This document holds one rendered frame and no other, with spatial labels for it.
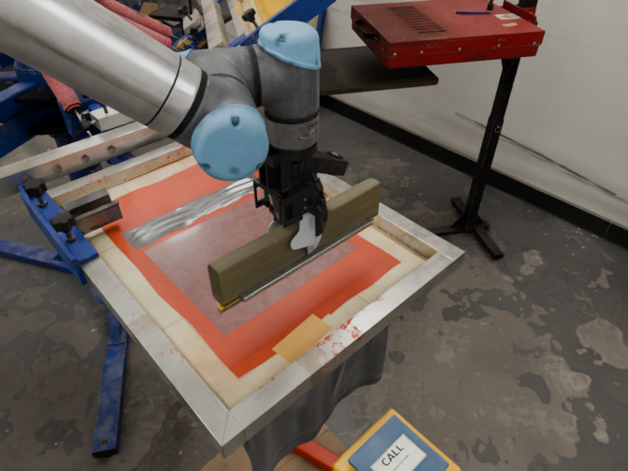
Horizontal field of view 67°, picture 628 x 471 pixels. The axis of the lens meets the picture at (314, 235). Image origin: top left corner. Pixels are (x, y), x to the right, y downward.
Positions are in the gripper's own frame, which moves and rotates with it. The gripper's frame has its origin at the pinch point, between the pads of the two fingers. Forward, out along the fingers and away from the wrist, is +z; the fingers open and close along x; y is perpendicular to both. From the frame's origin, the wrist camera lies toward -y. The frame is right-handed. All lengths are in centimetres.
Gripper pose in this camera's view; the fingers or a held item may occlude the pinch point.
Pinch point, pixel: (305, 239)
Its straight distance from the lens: 81.3
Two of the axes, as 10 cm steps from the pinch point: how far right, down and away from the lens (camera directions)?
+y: -7.3, 4.4, -5.2
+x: 6.8, 4.8, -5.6
